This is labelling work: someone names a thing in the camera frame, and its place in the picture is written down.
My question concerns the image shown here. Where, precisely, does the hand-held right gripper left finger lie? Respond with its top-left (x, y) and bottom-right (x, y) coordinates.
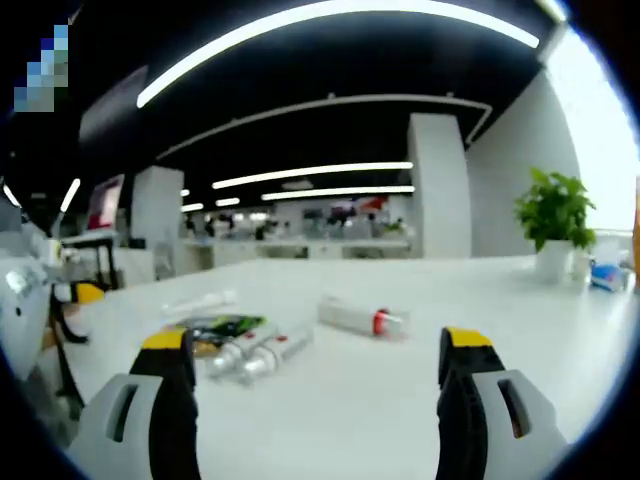
top-left (67, 327), bottom-right (202, 480)

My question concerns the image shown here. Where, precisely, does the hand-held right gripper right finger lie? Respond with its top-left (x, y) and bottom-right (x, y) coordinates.
top-left (435, 326), bottom-right (571, 480)

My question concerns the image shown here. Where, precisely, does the small white skincare spray bottle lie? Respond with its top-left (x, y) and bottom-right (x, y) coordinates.
top-left (205, 332), bottom-right (289, 379)
top-left (239, 324), bottom-right (316, 386)

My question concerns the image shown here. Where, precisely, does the white skincare tube red stripe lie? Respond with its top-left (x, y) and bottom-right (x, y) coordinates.
top-left (160, 289), bottom-right (237, 317)

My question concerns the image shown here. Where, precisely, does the green black skincare sachet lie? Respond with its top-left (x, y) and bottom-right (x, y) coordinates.
top-left (172, 313), bottom-right (269, 346)

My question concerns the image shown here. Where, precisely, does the red collar skincare bottle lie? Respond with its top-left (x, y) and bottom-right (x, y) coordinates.
top-left (317, 295), bottom-right (412, 341)

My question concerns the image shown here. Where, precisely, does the black framed side table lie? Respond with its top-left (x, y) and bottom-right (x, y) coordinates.
top-left (59, 232), bottom-right (121, 291)

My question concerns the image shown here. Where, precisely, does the blue packet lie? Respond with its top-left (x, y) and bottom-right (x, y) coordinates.
top-left (589, 259), bottom-right (632, 293)

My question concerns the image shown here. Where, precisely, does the green potted plant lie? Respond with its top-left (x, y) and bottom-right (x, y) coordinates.
top-left (513, 167), bottom-right (597, 285)

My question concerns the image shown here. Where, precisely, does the large bright window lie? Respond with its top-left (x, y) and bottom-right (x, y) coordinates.
top-left (544, 27), bottom-right (640, 231)

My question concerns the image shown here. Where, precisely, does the long ceiling light strip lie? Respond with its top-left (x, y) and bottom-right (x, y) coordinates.
top-left (137, 0), bottom-right (541, 109)

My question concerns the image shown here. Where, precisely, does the pink wall screen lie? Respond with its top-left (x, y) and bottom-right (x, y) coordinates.
top-left (87, 174), bottom-right (126, 231)

